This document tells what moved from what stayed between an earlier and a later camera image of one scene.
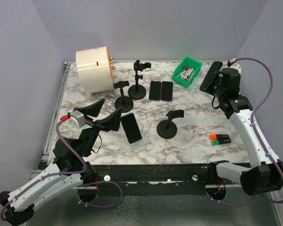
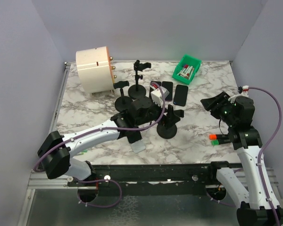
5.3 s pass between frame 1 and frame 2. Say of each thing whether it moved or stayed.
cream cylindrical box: stayed
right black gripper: moved
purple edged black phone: stayed
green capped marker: stayed
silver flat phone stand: stayed
